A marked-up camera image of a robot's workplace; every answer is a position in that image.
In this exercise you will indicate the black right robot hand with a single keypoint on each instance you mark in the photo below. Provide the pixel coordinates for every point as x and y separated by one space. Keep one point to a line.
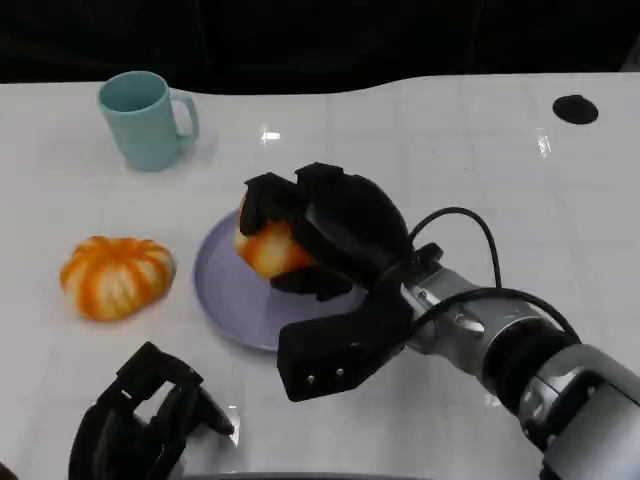
350 225

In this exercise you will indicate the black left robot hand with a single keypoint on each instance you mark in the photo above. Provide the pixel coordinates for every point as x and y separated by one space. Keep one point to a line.
112 435

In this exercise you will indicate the orange and white bread roll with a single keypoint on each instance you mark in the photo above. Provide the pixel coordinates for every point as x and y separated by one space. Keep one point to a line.
272 250
117 285

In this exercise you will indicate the lilac plate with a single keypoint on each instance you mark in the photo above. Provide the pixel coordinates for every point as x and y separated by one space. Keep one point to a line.
225 295

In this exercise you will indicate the pale green mug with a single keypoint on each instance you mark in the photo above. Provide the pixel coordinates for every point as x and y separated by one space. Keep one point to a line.
145 130

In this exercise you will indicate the black round table grommet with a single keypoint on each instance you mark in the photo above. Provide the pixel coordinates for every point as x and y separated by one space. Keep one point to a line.
575 109

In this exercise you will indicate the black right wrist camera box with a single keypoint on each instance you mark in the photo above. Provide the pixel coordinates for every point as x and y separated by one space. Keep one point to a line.
340 350

